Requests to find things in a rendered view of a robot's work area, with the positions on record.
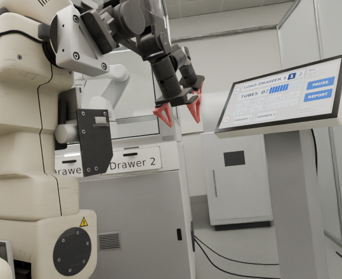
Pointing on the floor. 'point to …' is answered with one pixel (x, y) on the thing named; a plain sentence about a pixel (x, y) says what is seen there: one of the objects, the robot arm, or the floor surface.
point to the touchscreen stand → (296, 205)
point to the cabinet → (142, 225)
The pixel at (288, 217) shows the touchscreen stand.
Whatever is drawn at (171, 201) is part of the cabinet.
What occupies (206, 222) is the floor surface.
